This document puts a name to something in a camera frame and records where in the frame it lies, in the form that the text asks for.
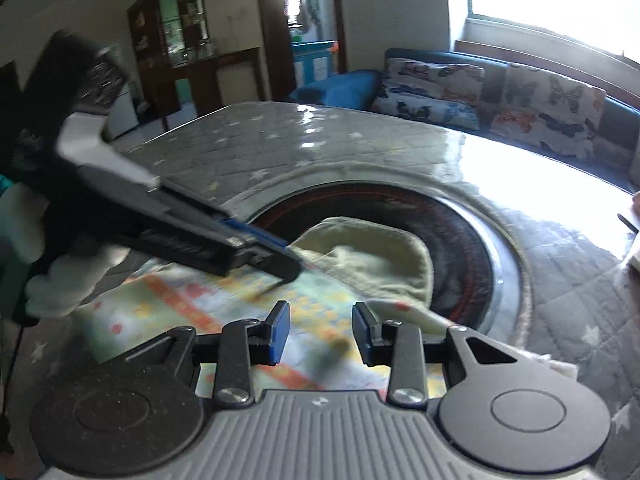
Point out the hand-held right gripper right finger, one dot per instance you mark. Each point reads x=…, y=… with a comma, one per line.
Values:
x=362, y=334

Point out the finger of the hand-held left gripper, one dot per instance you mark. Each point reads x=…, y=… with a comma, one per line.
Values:
x=275, y=262
x=250, y=232

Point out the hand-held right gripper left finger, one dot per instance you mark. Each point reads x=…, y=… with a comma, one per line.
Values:
x=278, y=331

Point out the floral green children's shirt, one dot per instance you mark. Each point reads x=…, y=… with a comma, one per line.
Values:
x=370, y=255

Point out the person's left hand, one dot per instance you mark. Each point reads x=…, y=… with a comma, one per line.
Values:
x=65, y=285

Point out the white refrigerator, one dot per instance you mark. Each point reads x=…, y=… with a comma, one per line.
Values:
x=125, y=117

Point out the round black table stove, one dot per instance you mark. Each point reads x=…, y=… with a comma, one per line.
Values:
x=450, y=240

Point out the dark wooden display cabinet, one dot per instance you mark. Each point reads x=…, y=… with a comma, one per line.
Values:
x=225, y=80

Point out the blue sofa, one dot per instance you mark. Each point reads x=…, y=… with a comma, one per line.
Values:
x=335, y=90

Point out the blue cabinet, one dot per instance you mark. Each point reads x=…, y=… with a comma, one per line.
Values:
x=315, y=65

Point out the butterfly print sofa cushion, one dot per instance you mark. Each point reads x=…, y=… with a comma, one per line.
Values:
x=550, y=110
x=430, y=92

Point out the pink tissue pack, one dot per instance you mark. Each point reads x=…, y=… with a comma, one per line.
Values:
x=634, y=257

